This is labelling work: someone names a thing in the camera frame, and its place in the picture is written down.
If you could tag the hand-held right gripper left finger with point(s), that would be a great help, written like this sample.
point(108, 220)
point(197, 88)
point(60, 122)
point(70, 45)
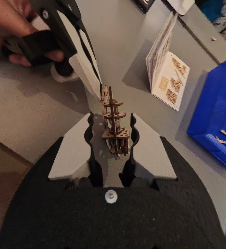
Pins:
point(72, 151)

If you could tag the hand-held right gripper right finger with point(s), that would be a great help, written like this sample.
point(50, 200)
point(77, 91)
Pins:
point(151, 151)

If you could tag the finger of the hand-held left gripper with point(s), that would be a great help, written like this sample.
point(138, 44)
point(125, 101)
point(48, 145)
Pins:
point(80, 58)
point(89, 48)

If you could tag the wooden mechanical model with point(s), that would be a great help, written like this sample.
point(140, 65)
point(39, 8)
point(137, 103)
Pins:
point(113, 134)

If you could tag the person's left hand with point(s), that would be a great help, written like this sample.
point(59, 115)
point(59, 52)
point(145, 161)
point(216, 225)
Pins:
point(6, 21)

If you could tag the black cardboard box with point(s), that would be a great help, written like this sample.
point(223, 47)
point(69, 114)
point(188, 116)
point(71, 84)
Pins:
point(143, 3)

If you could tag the small flat wooden piece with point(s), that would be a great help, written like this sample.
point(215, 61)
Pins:
point(220, 140)

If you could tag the open instruction booklet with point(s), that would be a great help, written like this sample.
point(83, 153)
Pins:
point(169, 81)

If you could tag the large blue storage bin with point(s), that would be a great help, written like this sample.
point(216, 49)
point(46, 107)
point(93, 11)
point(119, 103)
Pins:
point(220, 101)

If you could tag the white device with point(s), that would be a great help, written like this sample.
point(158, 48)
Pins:
point(181, 6)

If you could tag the blue speckled object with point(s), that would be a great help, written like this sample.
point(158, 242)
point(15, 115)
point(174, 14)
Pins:
point(220, 13)

